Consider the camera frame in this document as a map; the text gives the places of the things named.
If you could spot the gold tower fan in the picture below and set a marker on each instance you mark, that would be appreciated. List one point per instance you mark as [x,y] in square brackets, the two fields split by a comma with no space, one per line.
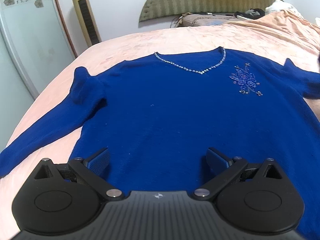
[87,22]

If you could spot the frosted glass wardrobe door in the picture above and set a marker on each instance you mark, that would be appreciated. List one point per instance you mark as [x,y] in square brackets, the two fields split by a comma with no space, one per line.
[34,50]

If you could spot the pink floral bed sheet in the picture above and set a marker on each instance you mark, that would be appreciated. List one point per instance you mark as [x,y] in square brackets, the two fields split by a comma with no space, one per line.
[277,36]

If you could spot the blue beaded v-neck sweater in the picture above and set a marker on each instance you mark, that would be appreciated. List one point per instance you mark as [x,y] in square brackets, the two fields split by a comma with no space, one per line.
[158,115]

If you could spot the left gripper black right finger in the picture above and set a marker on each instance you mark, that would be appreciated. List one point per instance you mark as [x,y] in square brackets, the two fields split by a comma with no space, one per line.
[255,198]

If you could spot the black clothes pile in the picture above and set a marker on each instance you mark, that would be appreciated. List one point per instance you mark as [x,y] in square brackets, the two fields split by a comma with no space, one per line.
[252,14]

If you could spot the white quilt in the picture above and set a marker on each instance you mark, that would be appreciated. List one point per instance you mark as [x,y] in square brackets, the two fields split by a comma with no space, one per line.
[279,5]

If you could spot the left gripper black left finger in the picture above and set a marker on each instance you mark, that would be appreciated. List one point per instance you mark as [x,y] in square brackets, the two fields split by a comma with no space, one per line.
[57,199]

